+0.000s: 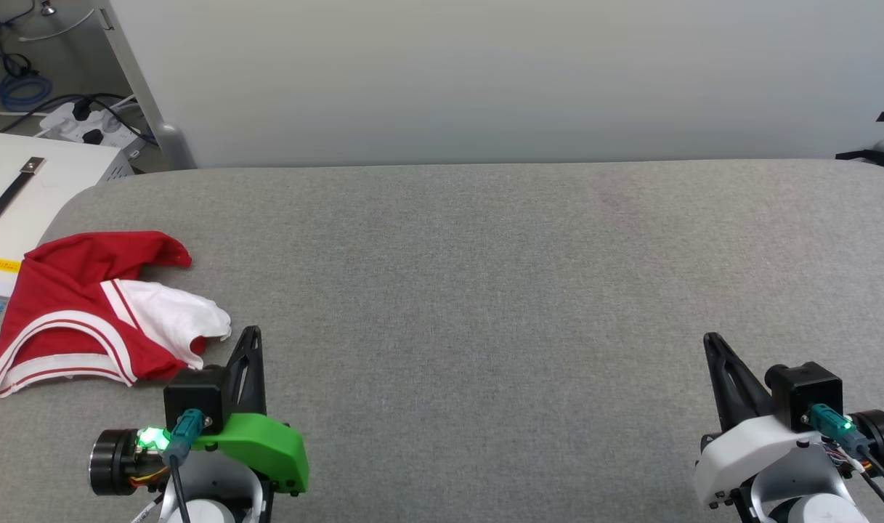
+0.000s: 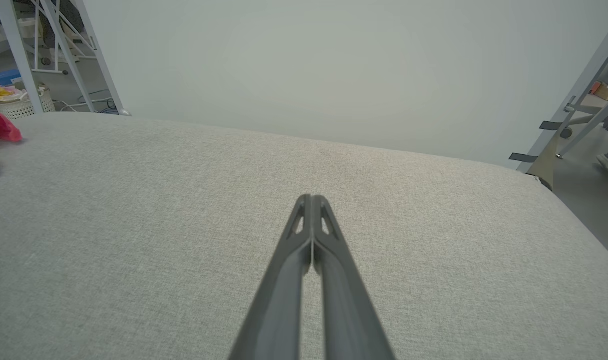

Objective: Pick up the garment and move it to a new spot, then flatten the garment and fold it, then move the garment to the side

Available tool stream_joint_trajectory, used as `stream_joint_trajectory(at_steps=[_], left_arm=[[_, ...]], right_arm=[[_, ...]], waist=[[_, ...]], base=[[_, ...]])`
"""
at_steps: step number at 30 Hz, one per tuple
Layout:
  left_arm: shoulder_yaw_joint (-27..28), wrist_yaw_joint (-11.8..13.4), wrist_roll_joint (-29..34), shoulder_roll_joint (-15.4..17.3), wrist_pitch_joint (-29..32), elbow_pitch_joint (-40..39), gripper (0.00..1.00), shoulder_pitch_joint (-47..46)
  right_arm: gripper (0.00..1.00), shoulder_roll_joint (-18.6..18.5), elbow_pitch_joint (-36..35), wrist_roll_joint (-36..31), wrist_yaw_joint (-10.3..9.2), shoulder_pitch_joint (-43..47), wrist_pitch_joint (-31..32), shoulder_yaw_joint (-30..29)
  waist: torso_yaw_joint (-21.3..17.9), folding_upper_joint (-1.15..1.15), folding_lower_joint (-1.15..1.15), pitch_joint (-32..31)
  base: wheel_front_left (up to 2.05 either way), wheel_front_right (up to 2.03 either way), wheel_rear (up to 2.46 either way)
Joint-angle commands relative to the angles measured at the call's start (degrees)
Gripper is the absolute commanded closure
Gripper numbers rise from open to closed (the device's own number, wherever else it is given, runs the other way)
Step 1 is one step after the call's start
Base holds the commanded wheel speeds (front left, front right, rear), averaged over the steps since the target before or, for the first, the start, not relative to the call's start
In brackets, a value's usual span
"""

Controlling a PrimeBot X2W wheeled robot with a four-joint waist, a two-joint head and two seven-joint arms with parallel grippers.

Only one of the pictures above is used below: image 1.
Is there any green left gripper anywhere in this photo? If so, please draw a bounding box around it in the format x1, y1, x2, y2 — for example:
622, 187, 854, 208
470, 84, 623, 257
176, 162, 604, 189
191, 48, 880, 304
191, 326, 310, 496

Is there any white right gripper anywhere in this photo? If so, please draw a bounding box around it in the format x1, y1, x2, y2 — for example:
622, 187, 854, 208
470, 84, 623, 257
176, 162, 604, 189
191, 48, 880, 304
692, 332, 849, 511

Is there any red and white jersey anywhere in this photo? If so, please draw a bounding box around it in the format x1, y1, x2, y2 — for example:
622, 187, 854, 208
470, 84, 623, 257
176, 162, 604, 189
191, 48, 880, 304
0, 231, 233, 398

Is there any white equipment box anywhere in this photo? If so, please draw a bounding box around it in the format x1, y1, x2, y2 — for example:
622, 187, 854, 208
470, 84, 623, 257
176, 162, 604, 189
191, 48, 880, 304
0, 133, 134, 333

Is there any white power strip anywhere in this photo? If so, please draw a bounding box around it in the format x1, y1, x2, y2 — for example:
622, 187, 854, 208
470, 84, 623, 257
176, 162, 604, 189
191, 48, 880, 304
38, 100, 148, 157

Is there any teal connector left gripper cable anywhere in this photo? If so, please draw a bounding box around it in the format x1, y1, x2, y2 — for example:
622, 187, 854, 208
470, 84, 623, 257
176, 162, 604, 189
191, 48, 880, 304
162, 408, 208, 523

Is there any teal connector gripper cable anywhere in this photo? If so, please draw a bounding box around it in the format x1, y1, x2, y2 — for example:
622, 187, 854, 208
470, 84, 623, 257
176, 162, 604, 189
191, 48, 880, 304
808, 403, 884, 502
162, 408, 208, 523

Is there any teal connector right gripper cable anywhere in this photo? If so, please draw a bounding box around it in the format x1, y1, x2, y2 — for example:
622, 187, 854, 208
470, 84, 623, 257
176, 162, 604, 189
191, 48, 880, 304
808, 403, 884, 502

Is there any black strap box handle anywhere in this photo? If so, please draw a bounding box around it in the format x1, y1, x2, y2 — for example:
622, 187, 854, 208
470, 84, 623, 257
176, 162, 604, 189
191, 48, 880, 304
0, 156, 46, 240

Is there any black power cable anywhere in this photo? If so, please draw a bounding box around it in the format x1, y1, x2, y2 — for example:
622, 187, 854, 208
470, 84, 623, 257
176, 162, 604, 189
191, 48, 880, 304
0, 92, 159, 146

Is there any grey partition post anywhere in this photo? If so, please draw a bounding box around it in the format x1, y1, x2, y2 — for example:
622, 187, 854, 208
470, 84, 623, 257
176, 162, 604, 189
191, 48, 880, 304
97, 0, 195, 169

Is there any blue coiled cable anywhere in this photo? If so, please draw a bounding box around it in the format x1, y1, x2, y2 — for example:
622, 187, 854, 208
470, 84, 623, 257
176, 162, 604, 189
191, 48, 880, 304
0, 20, 54, 113

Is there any thin white cable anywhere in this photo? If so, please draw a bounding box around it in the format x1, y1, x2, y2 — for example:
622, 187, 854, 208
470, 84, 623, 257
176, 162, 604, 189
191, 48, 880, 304
17, 7, 97, 42

